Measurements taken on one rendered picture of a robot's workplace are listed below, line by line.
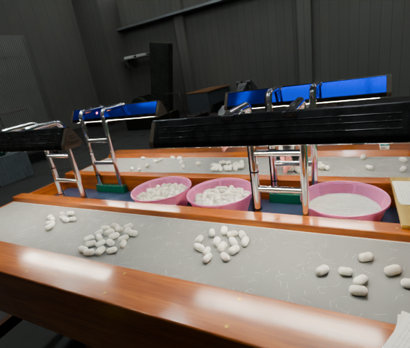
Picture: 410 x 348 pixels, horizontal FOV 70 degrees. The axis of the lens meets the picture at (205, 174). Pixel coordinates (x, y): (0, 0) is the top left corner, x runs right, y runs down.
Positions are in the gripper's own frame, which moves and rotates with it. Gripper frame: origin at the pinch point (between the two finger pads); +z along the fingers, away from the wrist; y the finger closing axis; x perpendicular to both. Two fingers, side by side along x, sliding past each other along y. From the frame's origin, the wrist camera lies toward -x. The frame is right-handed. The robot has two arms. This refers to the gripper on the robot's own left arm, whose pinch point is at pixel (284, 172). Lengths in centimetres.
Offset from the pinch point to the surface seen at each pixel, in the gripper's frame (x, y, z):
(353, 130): -59, 26, 22
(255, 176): -33.6, -1.3, 19.7
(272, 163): -14.9, -1.8, 4.1
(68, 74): 304, -779, -499
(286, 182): -6.3, 2.7, 7.9
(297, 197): -4.4, 7.0, 13.4
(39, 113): 292, -786, -335
